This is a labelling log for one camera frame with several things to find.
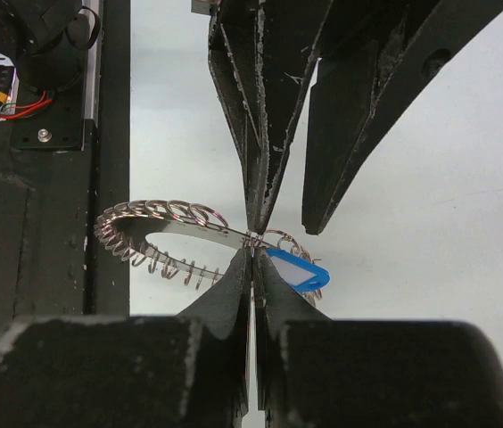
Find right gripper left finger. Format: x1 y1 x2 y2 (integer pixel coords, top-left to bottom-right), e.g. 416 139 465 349
0 249 252 427

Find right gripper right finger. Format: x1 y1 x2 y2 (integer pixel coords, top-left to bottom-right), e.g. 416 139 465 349
253 249 503 427

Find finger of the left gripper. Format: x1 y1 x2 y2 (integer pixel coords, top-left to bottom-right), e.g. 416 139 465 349
301 0 503 235
208 1 332 232

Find key with blue tag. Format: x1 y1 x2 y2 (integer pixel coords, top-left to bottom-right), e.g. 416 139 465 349
266 248 331 293

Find large metal keyring disc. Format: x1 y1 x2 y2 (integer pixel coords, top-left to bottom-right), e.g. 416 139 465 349
93 199 326 307

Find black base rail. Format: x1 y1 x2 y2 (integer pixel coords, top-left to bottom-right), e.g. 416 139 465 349
0 1 132 329

